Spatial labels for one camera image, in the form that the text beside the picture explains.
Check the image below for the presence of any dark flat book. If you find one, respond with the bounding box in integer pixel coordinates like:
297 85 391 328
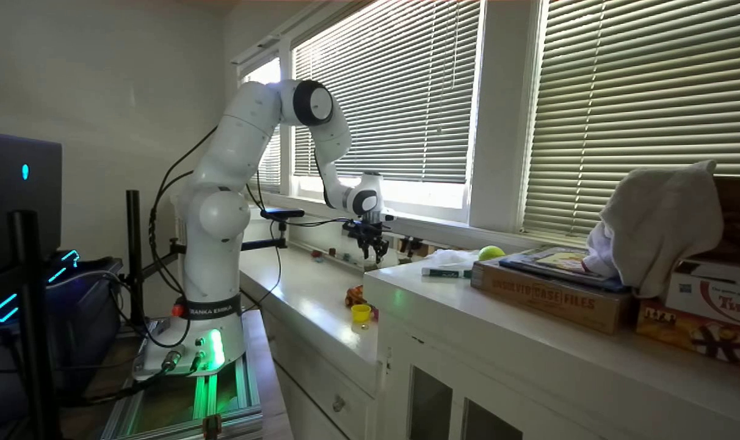
496 245 635 296

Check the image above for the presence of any crumpled white cloth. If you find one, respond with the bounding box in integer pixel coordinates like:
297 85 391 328
427 248 483 277

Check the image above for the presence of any black cable bundle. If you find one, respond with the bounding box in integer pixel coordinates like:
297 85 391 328
144 119 226 353

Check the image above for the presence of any black computer monitor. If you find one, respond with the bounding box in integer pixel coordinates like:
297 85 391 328
0 129 67 288

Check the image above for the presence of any white towel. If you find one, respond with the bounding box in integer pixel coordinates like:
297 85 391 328
581 158 728 300

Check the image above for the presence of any white box red print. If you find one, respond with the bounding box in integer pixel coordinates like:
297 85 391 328
663 256 740 333

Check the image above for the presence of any wide window blind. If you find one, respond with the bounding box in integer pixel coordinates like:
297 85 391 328
292 0 483 189

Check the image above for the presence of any dark case with cyan lights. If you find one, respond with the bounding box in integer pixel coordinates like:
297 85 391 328
0 248 124 413

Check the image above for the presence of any window blind by cabinet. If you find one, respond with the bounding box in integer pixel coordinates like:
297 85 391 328
523 0 740 240

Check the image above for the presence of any thin black stand pole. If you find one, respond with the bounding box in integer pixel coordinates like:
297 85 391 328
123 189 149 329

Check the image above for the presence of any brown patterned box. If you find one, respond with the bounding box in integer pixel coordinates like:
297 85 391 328
635 299 740 377

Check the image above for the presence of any tall white cabinet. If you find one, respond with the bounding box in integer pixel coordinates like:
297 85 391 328
363 256 740 440

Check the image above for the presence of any white window sill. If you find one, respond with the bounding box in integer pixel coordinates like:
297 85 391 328
256 189 586 251

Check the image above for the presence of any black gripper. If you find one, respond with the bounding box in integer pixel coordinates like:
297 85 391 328
353 213 393 271

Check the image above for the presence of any metal frame robot mount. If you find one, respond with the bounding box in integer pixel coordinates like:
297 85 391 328
99 348 267 440

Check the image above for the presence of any brown wooden table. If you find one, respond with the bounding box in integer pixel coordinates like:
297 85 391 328
55 305 297 440

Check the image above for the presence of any yellow plastic cup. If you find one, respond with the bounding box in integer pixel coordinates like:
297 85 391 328
350 303 382 329

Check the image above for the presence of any teal marker pen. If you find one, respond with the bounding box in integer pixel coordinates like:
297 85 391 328
420 267 475 281

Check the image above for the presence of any flat cardboard box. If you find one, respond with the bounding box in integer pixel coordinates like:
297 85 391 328
469 256 642 334

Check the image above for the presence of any thick black stand pole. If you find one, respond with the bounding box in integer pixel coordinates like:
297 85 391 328
8 207 63 440

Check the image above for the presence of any black stereo camera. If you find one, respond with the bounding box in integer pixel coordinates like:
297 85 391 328
256 205 309 223

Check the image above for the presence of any orange tiger car toy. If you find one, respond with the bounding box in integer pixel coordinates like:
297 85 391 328
343 283 372 311

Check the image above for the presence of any low white cabinet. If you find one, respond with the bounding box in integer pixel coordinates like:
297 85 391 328
238 243 387 440

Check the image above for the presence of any green tennis ball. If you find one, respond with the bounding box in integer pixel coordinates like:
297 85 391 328
477 243 509 265

